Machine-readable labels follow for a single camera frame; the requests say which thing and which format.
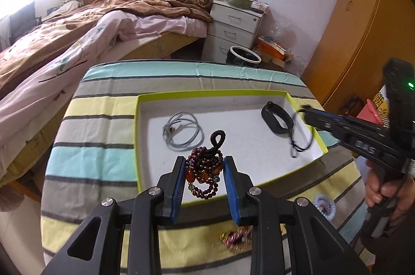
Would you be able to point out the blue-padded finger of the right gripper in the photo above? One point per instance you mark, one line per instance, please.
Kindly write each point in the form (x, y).
(322, 120)

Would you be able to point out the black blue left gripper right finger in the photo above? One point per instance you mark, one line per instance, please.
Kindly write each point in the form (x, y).
(315, 247)

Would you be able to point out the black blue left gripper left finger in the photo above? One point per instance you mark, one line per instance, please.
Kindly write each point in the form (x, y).
(95, 247)

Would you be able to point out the pink rhinestone hair clip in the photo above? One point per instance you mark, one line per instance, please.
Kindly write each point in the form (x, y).
(239, 239)

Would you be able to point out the person's right hand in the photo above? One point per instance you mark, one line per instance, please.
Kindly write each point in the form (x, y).
(375, 193)

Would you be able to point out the pink plastic container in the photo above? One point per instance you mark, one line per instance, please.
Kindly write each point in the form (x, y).
(370, 113)

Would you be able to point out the black fitness band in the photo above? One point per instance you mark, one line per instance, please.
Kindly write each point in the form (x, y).
(277, 119)

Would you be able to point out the lime green shallow box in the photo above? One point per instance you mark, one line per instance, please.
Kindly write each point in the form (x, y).
(168, 125)

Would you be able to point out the wooden wardrobe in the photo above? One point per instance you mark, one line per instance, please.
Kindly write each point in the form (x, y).
(361, 36)

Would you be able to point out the black white waste bin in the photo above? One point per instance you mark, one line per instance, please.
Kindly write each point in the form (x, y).
(243, 57)

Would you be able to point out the white bedside drawer cabinet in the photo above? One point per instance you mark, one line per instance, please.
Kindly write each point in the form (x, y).
(230, 26)

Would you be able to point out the green tin on cabinet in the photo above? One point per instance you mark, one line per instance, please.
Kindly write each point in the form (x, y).
(242, 4)

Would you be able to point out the pink floral duvet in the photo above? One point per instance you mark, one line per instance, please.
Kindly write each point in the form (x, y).
(38, 98)

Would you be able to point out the brown blanket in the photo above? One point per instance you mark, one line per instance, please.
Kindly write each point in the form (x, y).
(52, 38)

